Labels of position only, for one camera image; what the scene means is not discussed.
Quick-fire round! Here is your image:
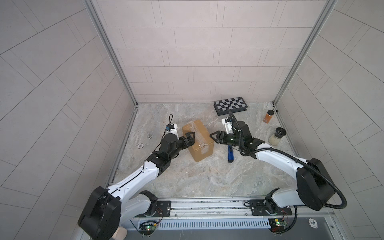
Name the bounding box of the blue utility knife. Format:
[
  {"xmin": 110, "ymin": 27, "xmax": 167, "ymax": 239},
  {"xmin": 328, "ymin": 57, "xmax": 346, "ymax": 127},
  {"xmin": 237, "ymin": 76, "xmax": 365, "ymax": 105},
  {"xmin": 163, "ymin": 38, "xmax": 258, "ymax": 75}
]
[{"xmin": 228, "ymin": 146, "xmax": 234, "ymax": 163}]

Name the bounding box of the black corrugated cable conduit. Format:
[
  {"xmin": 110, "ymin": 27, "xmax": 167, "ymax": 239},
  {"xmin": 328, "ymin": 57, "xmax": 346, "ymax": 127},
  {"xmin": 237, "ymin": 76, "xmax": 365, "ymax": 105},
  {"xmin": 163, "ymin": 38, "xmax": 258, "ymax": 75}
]
[{"xmin": 228, "ymin": 111, "xmax": 348, "ymax": 210}]

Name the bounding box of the black white chessboard box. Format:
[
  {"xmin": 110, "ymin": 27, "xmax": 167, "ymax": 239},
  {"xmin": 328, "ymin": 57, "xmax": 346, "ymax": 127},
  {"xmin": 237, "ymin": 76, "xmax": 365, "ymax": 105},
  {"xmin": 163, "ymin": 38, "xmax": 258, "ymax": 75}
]
[{"xmin": 214, "ymin": 97, "xmax": 248, "ymax": 116}]

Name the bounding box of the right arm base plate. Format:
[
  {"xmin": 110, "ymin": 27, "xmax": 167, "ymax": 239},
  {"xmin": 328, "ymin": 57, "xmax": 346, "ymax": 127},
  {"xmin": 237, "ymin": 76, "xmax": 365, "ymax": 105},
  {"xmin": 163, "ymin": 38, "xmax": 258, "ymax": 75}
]
[{"xmin": 244, "ymin": 200, "xmax": 293, "ymax": 216}]

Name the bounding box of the right green circuit board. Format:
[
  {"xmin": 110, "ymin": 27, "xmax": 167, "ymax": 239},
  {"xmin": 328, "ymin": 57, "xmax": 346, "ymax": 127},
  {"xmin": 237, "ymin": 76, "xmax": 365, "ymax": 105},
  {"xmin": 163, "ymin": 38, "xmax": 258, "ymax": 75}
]
[{"xmin": 268, "ymin": 219, "xmax": 286, "ymax": 233}]

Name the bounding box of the orange spice bottle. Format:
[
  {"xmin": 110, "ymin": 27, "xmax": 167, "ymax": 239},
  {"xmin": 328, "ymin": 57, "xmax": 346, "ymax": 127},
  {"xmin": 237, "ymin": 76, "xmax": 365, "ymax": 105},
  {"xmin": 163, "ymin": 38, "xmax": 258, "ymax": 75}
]
[{"xmin": 263, "ymin": 110, "xmax": 275, "ymax": 124}]

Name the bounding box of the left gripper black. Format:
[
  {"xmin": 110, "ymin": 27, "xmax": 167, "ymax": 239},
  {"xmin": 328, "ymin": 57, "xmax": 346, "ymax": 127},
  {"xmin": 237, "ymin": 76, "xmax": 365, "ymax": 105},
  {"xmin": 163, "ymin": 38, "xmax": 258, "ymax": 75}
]
[{"xmin": 166, "ymin": 132, "xmax": 196, "ymax": 162}]

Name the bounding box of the left green circuit board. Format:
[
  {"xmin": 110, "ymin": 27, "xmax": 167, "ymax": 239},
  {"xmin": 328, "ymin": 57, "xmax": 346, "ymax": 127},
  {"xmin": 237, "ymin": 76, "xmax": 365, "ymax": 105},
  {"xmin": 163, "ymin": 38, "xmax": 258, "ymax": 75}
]
[{"xmin": 139, "ymin": 221, "xmax": 158, "ymax": 232}]

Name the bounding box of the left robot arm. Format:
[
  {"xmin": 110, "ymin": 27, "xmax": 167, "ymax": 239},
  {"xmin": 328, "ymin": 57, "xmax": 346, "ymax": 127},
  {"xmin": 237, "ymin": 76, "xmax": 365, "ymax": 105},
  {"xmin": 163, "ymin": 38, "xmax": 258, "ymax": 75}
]
[{"xmin": 78, "ymin": 132, "xmax": 196, "ymax": 240}]

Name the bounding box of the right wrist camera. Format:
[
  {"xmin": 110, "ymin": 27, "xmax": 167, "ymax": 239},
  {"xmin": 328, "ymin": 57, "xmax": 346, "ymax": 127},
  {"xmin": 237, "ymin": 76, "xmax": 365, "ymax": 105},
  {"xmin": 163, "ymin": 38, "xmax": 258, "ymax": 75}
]
[{"xmin": 222, "ymin": 117, "xmax": 233, "ymax": 134}]

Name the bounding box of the green circuit board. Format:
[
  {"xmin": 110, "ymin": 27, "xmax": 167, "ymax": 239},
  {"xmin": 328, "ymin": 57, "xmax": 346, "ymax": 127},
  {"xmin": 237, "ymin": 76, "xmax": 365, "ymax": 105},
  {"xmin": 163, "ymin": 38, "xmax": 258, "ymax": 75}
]
[
  {"xmin": 268, "ymin": 219, "xmax": 286, "ymax": 233},
  {"xmin": 139, "ymin": 221, "xmax": 158, "ymax": 232}
]

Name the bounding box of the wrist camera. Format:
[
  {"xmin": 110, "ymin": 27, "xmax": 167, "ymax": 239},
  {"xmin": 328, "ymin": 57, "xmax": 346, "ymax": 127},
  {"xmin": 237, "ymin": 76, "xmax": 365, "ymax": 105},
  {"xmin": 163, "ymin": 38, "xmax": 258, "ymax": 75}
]
[
  {"xmin": 165, "ymin": 123, "xmax": 179, "ymax": 138},
  {"xmin": 222, "ymin": 117, "xmax": 233, "ymax": 134}
]

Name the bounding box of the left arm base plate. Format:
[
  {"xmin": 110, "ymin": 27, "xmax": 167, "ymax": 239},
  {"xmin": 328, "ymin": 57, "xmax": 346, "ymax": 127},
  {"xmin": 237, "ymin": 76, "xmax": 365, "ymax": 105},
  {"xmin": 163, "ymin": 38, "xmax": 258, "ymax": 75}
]
[{"xmin": 135, "ymin": 201, "xmax": 172, "ymax": 218}]

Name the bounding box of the wooden handle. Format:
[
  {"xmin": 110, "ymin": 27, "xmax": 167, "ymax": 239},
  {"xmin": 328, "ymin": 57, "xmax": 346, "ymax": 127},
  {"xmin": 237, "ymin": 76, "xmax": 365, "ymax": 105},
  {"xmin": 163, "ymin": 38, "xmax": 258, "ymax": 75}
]
[{"xmin": 112, "ymin": 227, "xmax": 128, "ymax": 240}]

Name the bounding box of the white spice jar black lid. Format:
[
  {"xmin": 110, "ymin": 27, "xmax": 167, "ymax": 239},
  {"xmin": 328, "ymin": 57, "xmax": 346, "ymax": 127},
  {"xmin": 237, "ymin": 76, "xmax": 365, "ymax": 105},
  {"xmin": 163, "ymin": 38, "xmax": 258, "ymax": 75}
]
[{"xmin": 268, "ymin": 127, "xmax": 287, "ymax": 146}]

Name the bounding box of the aluminium mounting rail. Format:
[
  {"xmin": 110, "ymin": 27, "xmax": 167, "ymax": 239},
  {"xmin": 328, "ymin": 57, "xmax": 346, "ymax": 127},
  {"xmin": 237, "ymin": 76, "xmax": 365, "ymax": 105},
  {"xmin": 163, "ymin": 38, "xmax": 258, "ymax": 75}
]
[{"xmin": 85, "ymin": 196, "xmax": 335, "ymax": 221}]

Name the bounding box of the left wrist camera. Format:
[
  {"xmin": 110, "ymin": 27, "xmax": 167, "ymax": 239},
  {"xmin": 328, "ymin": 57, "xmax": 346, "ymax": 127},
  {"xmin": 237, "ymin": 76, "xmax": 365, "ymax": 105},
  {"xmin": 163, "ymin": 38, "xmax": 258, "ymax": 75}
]
[{"xmin": 165, "ymin": 123, "xmax": 179, "ymax": 138}]

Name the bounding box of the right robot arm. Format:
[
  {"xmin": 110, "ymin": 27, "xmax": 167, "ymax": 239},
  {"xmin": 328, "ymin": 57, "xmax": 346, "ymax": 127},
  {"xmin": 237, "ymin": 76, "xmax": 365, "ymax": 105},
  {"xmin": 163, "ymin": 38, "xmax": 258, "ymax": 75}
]
[{"xmin": 210, "ymin": 121, "xmax": 336, "ymax": 211}]

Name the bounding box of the white round sticker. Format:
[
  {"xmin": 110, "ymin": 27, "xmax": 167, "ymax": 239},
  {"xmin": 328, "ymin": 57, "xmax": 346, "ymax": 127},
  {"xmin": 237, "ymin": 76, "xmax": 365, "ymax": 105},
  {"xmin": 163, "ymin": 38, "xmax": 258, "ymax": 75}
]
[{"xmin": 309, "ymin": 218, "xmax": 318, "ymax": 229}]

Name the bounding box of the brown cardboard express box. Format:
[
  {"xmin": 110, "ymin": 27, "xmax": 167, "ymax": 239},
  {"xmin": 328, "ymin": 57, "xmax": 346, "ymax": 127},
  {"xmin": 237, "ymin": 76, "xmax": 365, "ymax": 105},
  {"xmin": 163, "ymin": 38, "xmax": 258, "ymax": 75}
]
[{"xmin": 182, "ymin": 120, "xmax": 215, "ymax": 162}]

